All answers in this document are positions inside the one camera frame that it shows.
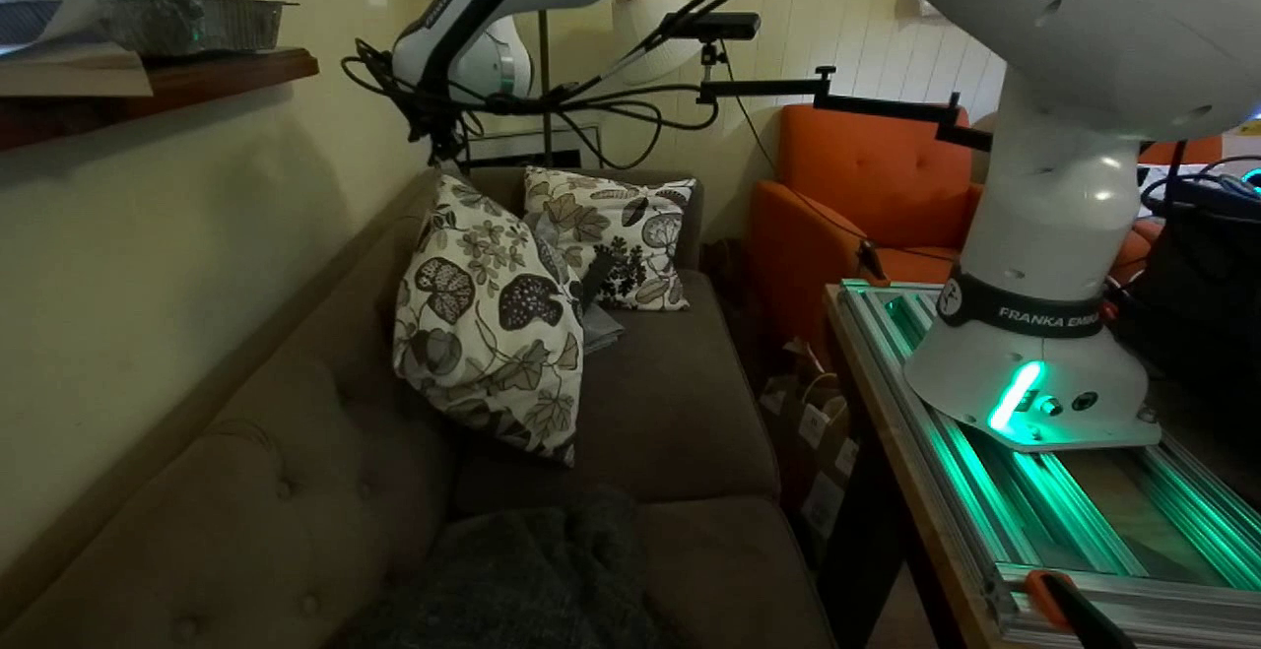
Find large flowery pillow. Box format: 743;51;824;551
392;173;586;468

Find brown tufted sofa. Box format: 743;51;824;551
0;166;838;649

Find brown paper bags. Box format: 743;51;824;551
757;338;860;544

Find camera on mount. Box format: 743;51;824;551
680;11;994;154

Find wooden wall shelf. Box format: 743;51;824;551
0;47;321;154

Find aluminium foil tray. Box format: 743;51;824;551
97;0;299;60

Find grey folded cloth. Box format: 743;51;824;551
579;300;627;356

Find small flowery pillow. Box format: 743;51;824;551
521;165;697;313

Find white floor lamp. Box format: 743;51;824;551
535;0;702;169

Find sheet of paper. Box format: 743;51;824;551
0;0;156;99

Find dark grey blanket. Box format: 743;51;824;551
335;489;681;649

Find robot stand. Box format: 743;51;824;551
824;279;1261;649

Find orange armchair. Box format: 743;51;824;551
749;102;1198;355

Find orange black clamp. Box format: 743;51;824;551
1023;568;1139;649

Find black bag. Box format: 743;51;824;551
1111;159;1261;379

